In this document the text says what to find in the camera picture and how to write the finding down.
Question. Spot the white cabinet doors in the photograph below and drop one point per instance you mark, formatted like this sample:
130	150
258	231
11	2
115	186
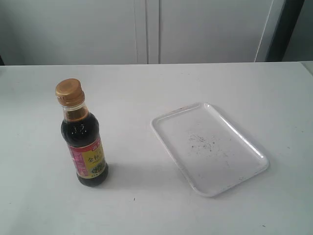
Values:
87	32

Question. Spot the dark vertical post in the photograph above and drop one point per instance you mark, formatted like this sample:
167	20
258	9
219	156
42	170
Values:
284	29

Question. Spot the white plastic tray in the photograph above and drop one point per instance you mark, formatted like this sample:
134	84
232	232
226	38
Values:
209	151

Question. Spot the dark soy sauce bottle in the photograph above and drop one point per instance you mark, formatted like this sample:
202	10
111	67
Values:
80	130

